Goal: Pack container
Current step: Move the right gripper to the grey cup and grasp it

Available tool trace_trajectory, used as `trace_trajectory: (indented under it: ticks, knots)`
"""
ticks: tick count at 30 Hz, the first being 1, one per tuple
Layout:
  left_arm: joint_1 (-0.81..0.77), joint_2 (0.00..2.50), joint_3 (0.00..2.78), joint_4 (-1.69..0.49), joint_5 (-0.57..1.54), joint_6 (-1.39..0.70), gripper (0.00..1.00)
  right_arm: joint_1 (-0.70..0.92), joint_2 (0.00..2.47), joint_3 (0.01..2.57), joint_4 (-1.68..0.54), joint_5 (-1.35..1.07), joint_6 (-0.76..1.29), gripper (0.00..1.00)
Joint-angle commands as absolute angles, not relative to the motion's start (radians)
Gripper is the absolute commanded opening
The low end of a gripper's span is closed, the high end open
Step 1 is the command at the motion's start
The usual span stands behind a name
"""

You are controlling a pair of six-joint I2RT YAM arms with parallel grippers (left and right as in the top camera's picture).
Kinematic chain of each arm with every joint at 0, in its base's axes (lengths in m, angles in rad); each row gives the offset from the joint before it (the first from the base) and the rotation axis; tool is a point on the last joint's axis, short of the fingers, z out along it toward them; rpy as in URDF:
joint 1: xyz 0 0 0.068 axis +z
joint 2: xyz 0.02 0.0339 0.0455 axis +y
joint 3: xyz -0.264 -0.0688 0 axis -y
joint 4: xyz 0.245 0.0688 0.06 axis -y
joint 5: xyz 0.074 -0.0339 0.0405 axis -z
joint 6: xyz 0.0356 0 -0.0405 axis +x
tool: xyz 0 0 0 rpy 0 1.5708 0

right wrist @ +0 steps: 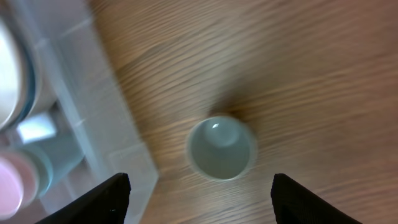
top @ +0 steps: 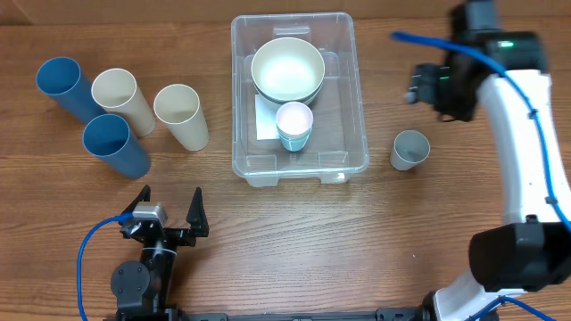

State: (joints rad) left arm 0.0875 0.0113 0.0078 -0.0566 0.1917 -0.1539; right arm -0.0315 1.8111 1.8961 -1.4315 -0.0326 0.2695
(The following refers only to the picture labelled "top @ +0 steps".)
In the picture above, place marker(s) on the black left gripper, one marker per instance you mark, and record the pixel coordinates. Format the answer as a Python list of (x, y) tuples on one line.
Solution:
[(196, 218)]

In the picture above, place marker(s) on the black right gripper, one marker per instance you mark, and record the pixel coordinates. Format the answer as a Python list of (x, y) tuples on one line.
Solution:
[(422, 89)]

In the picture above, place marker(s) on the teal small cup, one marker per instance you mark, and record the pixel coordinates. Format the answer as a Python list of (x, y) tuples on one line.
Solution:
[(293, 136)]

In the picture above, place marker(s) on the light blue small cup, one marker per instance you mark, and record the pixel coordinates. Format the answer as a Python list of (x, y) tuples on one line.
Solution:
[(293, 144)]

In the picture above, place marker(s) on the cream bowl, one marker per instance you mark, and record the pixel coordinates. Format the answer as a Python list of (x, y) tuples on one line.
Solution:
[(275, 104), (288, 58)]

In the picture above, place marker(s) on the dark blue bowl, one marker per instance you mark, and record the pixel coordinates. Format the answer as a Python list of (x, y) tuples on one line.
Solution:
[(279, 91)]

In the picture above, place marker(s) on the pink small cup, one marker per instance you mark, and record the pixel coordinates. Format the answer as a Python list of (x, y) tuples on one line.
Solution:
[(294, 118)]

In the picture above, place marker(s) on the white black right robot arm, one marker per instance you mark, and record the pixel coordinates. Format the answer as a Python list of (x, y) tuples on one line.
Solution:
[(507, 73)]

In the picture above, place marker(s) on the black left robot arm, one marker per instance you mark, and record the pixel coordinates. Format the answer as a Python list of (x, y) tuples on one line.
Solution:
[(142, 286)]

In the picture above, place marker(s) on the grey small cup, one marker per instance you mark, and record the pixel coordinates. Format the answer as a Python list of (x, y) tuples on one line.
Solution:
[(410, 148)]

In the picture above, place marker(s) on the dark blue tumbler front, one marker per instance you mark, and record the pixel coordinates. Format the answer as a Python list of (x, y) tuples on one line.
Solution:
[(109, 138)]

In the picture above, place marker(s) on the dark blue tumbler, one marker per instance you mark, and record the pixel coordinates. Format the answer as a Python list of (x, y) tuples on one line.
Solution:
[(63, 80), (109, 138)]

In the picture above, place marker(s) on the cream tumbler centre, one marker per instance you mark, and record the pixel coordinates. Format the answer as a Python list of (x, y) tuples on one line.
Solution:
[(178, 106)]

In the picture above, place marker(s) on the cream tumbler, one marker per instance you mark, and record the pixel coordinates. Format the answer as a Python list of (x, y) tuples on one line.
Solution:
[(117, 91), (178, 106)]

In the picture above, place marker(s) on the cream tumbler left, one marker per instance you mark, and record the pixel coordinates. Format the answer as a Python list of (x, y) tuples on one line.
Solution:
[(117, 91)]

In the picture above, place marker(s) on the white label in bin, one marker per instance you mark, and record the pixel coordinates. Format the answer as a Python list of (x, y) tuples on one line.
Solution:
[(265, 121)]

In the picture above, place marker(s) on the clear plastic storage bin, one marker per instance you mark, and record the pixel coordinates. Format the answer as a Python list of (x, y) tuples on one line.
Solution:
[(337, 146)]

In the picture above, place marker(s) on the dark blue tumbler far left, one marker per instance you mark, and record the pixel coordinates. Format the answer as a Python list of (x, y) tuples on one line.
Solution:
[(63, 80)]

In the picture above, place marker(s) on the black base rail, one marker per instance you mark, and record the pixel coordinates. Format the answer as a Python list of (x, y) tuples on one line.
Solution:
[(382, 314)]

